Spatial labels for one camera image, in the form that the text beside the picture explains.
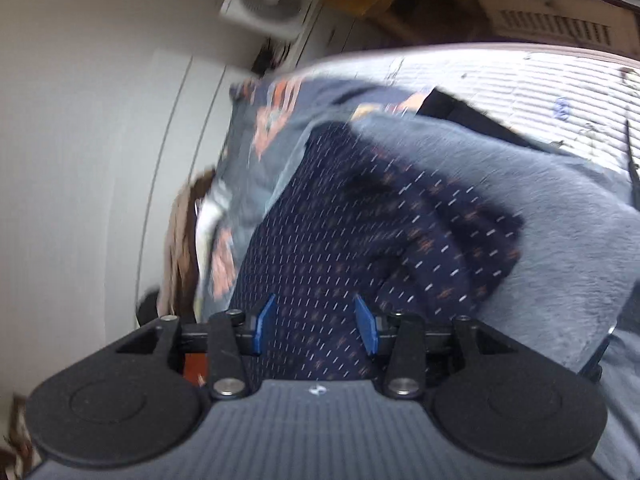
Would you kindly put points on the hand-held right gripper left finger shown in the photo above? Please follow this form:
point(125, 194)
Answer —
point(265, 322)

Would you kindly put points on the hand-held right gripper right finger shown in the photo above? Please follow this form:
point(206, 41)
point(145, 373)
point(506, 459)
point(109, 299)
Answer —
point(365, 322)

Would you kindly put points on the navy patterned sweater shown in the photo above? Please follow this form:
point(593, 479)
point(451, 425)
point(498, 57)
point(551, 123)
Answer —
point(340, 220)

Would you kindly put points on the stack of folded grey clothes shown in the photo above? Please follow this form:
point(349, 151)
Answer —
point(560, 240)

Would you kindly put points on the white pillow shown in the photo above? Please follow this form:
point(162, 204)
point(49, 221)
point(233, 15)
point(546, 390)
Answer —
point(207, 240)

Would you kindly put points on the brown folded blanket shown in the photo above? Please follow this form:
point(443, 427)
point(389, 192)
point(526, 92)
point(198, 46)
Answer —
point(180, 240)

